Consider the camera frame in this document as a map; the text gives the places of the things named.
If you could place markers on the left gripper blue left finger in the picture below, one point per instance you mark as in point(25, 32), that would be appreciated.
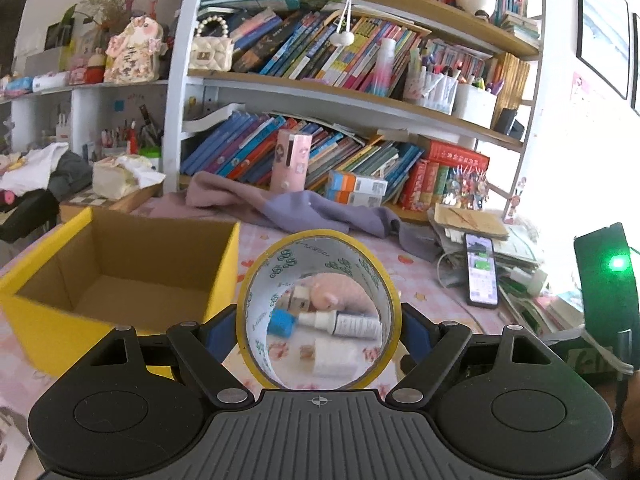
point(200, 350)

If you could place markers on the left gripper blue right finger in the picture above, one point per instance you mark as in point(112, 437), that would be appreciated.
point(434, 350)

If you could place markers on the white spray bottle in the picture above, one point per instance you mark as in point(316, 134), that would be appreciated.
point(341, 324)

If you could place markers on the blue tissue pack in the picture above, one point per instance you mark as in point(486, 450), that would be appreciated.
point(281, 323)

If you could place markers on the cream eraser block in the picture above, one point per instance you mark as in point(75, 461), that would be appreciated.
point(337, 359)

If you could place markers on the pink plush pig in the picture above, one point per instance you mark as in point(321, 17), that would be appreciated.
point(334, 291)

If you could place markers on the yellow tape roll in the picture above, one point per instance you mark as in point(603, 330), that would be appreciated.
point(286, 363)

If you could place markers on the white staples box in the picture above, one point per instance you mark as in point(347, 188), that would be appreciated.
point(299, 300)

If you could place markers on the pile of papers and books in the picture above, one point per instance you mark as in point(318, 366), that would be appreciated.
point(524, 283)

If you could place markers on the black smartphone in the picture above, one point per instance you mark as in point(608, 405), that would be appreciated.
point(481, 273)

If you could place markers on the yellow cardboard box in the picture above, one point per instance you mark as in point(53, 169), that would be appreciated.
point(104, 269)

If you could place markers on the brown envelope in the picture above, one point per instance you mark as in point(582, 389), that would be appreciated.
point(472, 221)

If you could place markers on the purple pink cloth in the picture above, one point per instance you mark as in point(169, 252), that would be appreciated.
point(291, 212)

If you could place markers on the orange blue white box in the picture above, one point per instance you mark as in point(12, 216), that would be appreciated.
point(352, 189)

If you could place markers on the chessboard wooden box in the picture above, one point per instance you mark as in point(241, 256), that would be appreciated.
point(87, 198)

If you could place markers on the tissue box with tissues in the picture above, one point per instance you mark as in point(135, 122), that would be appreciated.
point(114, 178)

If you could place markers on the red dictionary book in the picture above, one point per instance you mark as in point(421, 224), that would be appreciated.
point(453, 155)

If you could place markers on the pink cylinder device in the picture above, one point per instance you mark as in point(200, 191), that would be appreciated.
point(290, 163)

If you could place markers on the white pen holder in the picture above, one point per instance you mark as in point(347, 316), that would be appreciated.
point(474, 105)

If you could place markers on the pile of clothes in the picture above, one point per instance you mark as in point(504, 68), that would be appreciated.
point(33, 184)

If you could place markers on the cream quilted handbag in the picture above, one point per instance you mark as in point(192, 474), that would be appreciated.
point(213, 53)

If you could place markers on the pink floral figurine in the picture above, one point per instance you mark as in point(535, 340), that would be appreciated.
point(133, 56)

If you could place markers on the white bookshelf frame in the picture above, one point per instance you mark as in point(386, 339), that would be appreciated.
point(346, 107)

